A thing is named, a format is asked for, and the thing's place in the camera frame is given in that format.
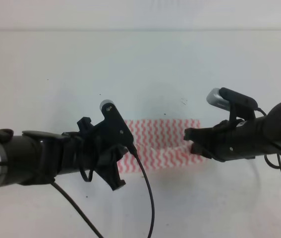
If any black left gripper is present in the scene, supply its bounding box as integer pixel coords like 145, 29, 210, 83
60, 117, 128, 191

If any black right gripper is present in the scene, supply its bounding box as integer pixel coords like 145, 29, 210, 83
183, 119, 267, 162

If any pink white wavy striped towel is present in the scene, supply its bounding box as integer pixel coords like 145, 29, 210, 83
125, 119, 206, 171

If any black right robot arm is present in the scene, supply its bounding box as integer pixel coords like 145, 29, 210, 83
184, 103, 281, 162

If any black left camera cable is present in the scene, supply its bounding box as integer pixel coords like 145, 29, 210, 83
50, 145, 155, 238

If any black camera cable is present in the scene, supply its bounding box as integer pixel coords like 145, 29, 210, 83
50, 145, 155, 238
255, 107, 281, 198

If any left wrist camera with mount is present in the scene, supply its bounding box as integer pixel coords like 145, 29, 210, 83
100, 99, 134, 149

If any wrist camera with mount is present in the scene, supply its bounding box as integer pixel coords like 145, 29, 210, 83
100, 99, 134, 149
206, 87, 258, 122

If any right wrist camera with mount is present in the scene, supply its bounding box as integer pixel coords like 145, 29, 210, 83
206, 87, 258, 122

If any black right camera cable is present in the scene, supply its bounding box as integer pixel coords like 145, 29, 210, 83
255, 107, 281, 198

